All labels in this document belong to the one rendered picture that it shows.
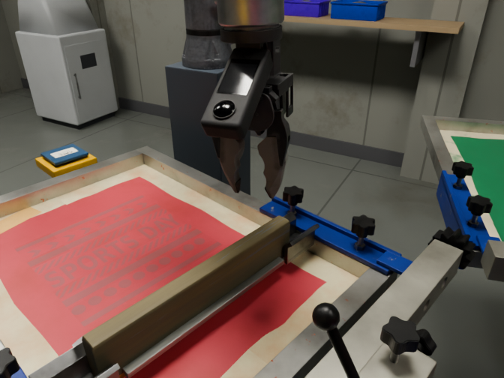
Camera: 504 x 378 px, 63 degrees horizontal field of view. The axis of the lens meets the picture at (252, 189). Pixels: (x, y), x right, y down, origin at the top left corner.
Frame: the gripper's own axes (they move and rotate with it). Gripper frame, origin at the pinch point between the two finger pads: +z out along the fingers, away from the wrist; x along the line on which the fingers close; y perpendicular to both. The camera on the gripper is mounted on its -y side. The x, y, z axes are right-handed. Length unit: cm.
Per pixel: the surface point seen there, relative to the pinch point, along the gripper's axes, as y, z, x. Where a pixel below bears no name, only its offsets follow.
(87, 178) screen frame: 26, 20, 57
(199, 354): -9.0, 24.3, 5.9
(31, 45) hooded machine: 244, 28, 321
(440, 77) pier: 259, 44, -29
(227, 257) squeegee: 1.4, 13.8, 5.4
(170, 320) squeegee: -9.9, 17.7, 9.3
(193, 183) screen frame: 34, 21, 31
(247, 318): 0.1, 24.5, 2.1
